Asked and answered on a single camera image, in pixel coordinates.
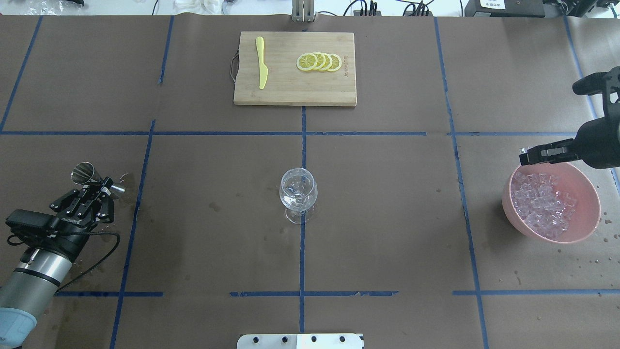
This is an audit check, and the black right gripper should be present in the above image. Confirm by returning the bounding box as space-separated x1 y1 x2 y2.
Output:
519 66 620 169

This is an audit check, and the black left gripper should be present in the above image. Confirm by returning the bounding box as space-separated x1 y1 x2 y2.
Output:
49 178 115 260

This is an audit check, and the steel cocktail jigger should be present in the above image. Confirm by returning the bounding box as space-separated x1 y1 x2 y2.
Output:
70 162 125 197

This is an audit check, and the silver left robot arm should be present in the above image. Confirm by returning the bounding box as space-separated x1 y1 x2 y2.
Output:
0 177 125 349

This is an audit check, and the pile of ice cubes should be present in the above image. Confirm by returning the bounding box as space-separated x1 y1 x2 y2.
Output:
510 171 578 240

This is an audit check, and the clear wine glass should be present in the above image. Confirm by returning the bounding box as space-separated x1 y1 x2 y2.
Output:
279 168 318 225

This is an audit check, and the pink bowl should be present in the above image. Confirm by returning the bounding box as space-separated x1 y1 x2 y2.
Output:
502 163 602 245

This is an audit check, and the black equipment box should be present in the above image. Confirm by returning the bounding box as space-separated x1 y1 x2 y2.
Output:
464 0 545 18

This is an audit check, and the bamboo cutting board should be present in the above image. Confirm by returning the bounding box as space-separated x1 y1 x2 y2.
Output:
234 31 358 108

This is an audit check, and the yellow plastic knife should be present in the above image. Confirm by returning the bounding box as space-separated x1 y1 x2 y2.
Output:
255 37 269 90

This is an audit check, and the lemon slice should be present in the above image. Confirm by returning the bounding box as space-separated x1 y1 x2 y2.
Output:
312 52 326 70
327 53 342 72
317 52 333 71
296 53 319 71

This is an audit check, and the black power strip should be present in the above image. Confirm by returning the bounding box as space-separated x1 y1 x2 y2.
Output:
347 0 381 17

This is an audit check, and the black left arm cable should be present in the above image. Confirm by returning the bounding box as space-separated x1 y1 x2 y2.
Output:
7 230 121 294

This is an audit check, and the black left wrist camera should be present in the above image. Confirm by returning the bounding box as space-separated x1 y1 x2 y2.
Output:
6 209 60 247

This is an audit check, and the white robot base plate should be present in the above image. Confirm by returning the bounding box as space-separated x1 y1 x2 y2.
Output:
236 333 365 349

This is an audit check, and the metal camera stand post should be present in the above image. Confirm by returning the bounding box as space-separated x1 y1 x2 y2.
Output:
292 0 316 23

